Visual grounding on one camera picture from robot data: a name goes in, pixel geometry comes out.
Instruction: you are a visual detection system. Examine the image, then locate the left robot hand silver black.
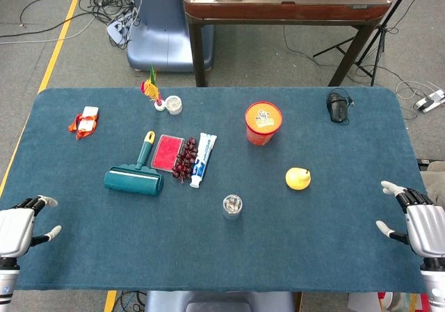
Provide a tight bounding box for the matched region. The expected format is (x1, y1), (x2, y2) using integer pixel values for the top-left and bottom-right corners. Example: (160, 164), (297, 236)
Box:
(0, 195), (63, 259)

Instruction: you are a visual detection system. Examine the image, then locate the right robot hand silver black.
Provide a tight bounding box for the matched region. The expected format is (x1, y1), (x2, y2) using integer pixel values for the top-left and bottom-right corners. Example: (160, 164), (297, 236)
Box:
(375, 180), (445, 259)

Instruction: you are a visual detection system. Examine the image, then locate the yellow pear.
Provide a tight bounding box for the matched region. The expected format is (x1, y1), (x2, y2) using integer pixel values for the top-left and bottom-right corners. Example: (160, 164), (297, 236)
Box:
(285, 167), (312, 191)

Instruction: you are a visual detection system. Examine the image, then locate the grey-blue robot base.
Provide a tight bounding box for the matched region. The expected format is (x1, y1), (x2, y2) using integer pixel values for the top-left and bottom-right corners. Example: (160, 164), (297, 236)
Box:
(144, 290), (296, 312)

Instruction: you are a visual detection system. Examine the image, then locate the beige padded seat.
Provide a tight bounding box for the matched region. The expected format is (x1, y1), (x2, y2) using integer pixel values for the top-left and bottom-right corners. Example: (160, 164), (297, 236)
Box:
(416, 158), (445, 208)

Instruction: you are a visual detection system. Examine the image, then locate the teal lint roller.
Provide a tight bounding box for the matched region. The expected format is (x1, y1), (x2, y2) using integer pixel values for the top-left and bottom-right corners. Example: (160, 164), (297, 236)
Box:
(104, 130), (165, 197)

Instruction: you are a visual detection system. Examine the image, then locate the black computer mouse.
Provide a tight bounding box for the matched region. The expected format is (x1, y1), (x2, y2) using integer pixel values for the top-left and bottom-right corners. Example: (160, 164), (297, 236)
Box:
(325, 88), (355, 124)

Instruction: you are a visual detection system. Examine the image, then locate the red stamp pad case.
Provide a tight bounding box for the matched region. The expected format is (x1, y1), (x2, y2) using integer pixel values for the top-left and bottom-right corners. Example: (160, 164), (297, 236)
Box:
(150, 134), (185, 173)

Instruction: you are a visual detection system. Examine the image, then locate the dark red grape bunch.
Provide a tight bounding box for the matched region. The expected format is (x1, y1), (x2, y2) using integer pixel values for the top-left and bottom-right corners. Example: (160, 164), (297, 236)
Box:
(172, 137), (199, 184)

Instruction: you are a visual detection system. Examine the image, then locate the colourful feather shuttlecock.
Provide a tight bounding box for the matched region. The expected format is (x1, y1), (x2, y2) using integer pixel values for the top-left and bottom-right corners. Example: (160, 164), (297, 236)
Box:
(140, 65), (166, 112)

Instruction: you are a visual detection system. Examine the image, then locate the orange snack tub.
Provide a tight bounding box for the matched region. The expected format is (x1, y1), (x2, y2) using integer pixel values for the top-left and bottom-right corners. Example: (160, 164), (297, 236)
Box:
(244, 101), (283, 147)

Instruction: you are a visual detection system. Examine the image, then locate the clear jar with blue label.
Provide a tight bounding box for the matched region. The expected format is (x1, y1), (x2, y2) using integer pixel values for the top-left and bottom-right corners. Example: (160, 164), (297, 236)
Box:
(222, 193), (243, 220)

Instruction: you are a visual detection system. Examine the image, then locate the white blue toothpaste tube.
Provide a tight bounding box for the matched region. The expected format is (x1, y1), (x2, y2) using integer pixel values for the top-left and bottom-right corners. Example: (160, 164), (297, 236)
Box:
(189, 132), (218, 189)

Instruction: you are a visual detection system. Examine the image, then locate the small white container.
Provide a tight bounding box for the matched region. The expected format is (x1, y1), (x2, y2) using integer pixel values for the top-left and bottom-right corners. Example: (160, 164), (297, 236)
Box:
(164, 95), (184, 115)

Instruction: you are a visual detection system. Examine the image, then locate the black tripod stand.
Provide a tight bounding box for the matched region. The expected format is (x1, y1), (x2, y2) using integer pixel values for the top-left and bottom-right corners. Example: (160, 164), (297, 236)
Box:
(312, 0), (418, 87)

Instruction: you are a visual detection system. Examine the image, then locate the blue table cloth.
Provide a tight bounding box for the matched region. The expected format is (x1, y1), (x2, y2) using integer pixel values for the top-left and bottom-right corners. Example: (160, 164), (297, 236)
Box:
(0, 86), (429, 292)

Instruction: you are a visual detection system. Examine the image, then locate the white power strip with plugs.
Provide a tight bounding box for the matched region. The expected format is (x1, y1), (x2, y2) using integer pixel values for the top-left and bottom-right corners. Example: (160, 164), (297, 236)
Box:
(106, 11), (135, 45)

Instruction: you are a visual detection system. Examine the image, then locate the brown mahjong table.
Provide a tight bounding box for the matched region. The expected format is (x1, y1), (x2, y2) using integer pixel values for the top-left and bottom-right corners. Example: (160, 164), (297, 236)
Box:
(183, 0), (394, 88)

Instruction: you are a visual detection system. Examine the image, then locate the black floor cable bundle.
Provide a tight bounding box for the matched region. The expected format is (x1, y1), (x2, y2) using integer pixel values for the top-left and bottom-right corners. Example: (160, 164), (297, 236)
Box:
(0, 0), (140, 51)

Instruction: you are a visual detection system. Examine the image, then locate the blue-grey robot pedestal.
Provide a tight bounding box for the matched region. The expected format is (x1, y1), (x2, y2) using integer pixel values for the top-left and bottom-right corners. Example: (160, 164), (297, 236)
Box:
(126, 0), (215, 72)

